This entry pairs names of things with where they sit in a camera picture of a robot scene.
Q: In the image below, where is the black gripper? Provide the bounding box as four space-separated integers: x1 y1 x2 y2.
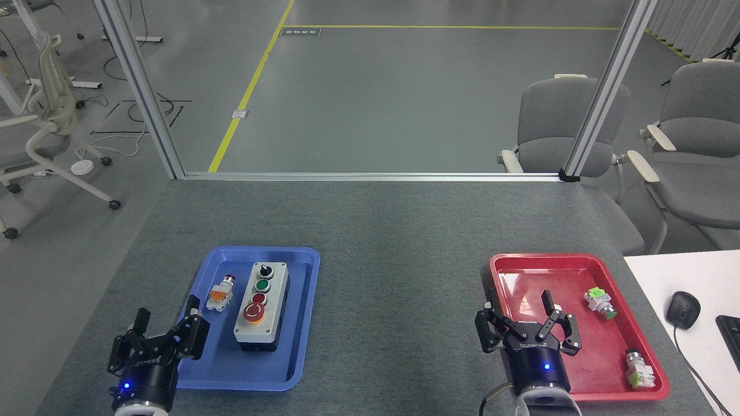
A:
108 295 211 410
475 290 583 398

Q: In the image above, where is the grey control box with buttons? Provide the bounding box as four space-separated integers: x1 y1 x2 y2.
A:
233 261 290 352

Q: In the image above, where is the red push button orange block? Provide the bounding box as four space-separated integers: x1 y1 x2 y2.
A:
206 274 236 313

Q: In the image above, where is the silver push button green block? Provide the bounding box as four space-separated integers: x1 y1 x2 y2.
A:
624 348 657 390

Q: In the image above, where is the red plastic tray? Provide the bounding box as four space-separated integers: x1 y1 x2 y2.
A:
489 252 671 402

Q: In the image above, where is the blue plastic tray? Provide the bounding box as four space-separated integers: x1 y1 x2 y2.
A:
157 246 321 392

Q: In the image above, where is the black computer mouse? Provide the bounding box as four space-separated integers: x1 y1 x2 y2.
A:
665 291 702 331

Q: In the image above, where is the white desk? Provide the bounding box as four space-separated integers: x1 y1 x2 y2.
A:
623 249 740 416

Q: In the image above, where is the black keyboard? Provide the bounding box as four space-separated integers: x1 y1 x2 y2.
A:
715 315 740 372

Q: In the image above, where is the grey armchair beside desk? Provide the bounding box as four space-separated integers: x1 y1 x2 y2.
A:
627 58 740 250

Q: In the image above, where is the white mesh office chair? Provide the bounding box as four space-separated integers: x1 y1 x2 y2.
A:
0 32 123 241

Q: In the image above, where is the white desk foot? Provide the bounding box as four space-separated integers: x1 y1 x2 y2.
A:
25 79 103 90
101 34 164 44

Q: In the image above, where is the black tripod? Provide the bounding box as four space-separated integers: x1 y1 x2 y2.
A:
660 34 740 87

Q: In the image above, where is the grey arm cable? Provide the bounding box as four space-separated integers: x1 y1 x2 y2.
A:
478 381 516 416

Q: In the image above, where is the black mouse cable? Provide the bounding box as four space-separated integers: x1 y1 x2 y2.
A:
673 326 732 416

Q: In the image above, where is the white floor cable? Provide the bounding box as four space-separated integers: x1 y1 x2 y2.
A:
75 118 152 164

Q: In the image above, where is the grey armchair behind post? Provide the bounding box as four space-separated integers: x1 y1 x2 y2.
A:
498 73 646 255

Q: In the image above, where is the silver frame rail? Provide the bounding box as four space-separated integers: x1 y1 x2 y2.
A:
183 171 565 183

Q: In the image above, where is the black floor cable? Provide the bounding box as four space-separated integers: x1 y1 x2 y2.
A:
103 0 193 129

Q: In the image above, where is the silver frame post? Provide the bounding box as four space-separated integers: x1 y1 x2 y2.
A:
558 0 659 183
92 0 186 180

